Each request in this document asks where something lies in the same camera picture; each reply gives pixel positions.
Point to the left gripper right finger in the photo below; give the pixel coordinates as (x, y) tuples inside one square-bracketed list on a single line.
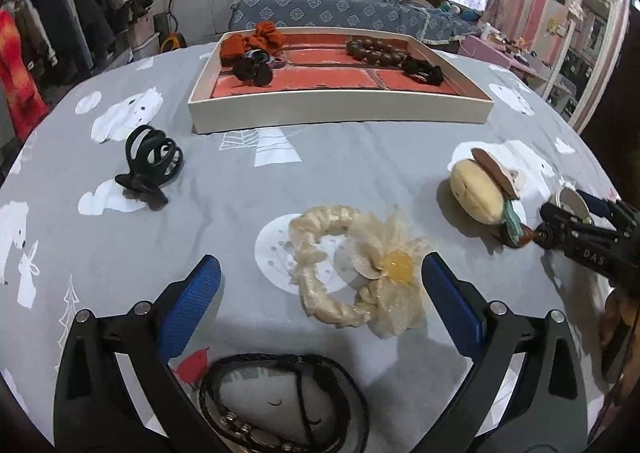
[(524, 391)]

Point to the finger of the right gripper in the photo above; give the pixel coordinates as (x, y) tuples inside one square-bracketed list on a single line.
[(560, 229), (619, 213)]

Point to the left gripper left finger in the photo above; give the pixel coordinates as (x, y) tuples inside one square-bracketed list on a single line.
[(93, 411)]

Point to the plush burger hair clip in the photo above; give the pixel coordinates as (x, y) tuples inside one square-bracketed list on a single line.
[(489, 193)]

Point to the cream flower scrunchie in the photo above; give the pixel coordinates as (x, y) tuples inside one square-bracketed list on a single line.
[(392, 298)]

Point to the black scrunchie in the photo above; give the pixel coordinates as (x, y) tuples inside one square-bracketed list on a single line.
[(422, 71)]

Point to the black claw hair clip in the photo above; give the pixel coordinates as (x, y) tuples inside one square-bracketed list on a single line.
[(153, 161)]

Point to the rainbow beaded hair clip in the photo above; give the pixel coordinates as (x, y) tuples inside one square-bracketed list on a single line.
[(256, 67)]

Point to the orange fabric scrunchie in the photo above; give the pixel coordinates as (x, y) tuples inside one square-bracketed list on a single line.
[(266, 37)]

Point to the brick pattern jewelry tray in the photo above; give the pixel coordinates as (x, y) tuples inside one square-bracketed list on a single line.
[(319, 83)]

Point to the person right hand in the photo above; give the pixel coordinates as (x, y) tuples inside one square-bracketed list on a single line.
[(619, 339)]

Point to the grey polar bear bedsheet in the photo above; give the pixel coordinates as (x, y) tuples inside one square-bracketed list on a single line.
[(79, 244)]

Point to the white standing mirror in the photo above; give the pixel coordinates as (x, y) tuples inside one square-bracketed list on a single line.
[(577, 76)]

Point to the pink side table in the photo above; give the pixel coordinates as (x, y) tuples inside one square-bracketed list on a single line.
[(489, 52)]

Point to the blue patterned bed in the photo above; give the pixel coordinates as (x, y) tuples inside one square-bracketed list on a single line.
[(419, 20)]

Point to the clothes rack with garments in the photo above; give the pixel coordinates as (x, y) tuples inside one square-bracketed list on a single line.
[(50, 44)]

